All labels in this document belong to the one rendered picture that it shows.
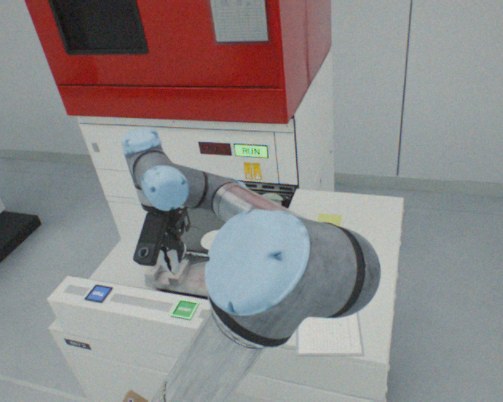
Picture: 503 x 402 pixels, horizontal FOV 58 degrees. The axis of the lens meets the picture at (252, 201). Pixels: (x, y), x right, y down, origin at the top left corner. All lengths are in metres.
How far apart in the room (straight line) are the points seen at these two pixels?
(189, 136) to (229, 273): 1.13
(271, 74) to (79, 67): 0.65
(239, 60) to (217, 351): 0.95
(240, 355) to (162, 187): 0.36
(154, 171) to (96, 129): 0.98
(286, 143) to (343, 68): 1.51
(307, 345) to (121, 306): 0.50
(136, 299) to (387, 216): 0.76
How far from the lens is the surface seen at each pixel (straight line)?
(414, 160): 3.17
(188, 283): 1.39
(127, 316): 1.25
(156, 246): 0.97
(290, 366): 1.15
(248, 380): 1.26
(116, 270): 1.61
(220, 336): 0.56
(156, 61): 1.46
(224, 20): 1.33
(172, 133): 1.62
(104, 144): 1.80
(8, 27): 4.02
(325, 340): 1.09
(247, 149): 1.52
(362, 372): 1.10
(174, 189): 0.81
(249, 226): 0.49
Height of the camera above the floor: 1.83
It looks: 35 degrees down
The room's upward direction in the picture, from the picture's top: 8 degrees counter-clockwise
